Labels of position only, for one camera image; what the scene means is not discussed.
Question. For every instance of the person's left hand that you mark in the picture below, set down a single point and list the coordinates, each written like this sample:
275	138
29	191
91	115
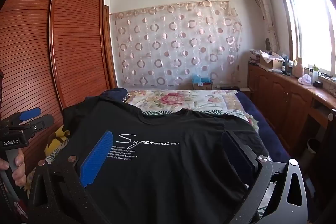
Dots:
19	171

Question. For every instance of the navy folded garment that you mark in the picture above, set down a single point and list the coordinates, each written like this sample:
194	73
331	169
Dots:
115	94

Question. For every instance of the circle trimmed folded garment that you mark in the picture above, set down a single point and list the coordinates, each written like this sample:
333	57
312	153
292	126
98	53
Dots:
125	98

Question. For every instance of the pale gathered window curtain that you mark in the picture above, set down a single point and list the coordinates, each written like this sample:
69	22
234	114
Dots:
265	8

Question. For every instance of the window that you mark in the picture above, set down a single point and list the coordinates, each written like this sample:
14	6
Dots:
309	16

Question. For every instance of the wooden slatted wardrobe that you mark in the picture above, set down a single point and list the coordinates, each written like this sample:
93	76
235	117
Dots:
73	43

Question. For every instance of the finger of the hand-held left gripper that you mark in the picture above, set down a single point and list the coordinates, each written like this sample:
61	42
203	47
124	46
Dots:
30	113
43	121

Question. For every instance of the white plastic bag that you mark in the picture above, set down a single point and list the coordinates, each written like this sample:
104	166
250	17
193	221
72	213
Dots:
305	80

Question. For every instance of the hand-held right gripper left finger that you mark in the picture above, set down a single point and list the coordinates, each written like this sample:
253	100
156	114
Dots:
97	155

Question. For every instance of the open cardboard box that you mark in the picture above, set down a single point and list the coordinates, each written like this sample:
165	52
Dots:
273	62

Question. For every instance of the palm leaf bed sheet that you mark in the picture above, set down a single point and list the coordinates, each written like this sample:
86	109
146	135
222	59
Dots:
157	112

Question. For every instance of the floral blanket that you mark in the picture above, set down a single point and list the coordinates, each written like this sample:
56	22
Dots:
170	98

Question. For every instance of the wooden sideboard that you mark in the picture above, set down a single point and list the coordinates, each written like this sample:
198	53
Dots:
283	98

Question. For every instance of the navy bed cover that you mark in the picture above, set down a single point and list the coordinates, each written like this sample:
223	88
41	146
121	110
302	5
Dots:
267	132

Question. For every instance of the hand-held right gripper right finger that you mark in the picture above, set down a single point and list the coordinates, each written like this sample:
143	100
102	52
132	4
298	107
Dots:
236	153

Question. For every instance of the blue plastic bag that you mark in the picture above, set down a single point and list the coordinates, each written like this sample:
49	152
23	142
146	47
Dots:
200	79

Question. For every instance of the dark trash bin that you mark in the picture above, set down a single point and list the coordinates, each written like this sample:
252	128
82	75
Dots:
313	148

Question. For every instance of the green capped bottle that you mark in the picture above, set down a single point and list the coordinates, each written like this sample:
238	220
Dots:
315	74

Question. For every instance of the black printed t-shirt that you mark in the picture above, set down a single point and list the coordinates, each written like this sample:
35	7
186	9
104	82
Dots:
162	174

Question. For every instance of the small black box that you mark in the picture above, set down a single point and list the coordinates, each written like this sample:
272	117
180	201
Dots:
318	83

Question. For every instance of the circle patterned sheer curtain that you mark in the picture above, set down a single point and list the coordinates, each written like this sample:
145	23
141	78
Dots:
170	43

